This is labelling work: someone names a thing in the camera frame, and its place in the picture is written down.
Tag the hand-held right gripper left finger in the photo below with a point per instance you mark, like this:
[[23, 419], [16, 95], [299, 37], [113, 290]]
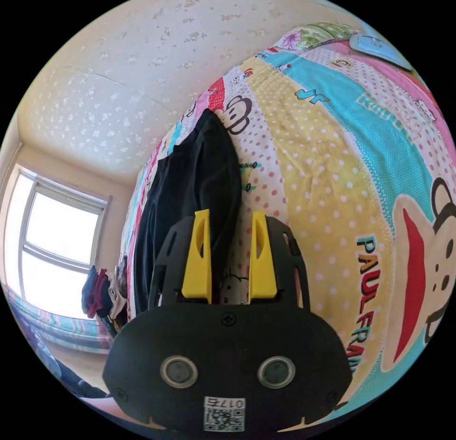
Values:
[[195, 265]]

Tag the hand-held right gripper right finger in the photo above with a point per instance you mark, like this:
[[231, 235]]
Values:
[[263, 269]]

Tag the black pants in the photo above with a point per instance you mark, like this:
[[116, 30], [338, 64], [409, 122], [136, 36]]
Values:
[[199, 169]]

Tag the pile of clothes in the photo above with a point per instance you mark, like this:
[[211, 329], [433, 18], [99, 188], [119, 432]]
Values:
[[103, 297]]

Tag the bed with cartoon printed sheet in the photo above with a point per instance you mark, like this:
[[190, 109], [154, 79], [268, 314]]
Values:
[[320, 162]]

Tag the window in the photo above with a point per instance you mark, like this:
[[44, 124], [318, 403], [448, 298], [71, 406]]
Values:
[[53, 233]]

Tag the green floral pillow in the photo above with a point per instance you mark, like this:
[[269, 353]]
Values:
[[320, 32]]

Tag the blue cushion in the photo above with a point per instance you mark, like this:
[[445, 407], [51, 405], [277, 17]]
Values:
[[381, 48]]

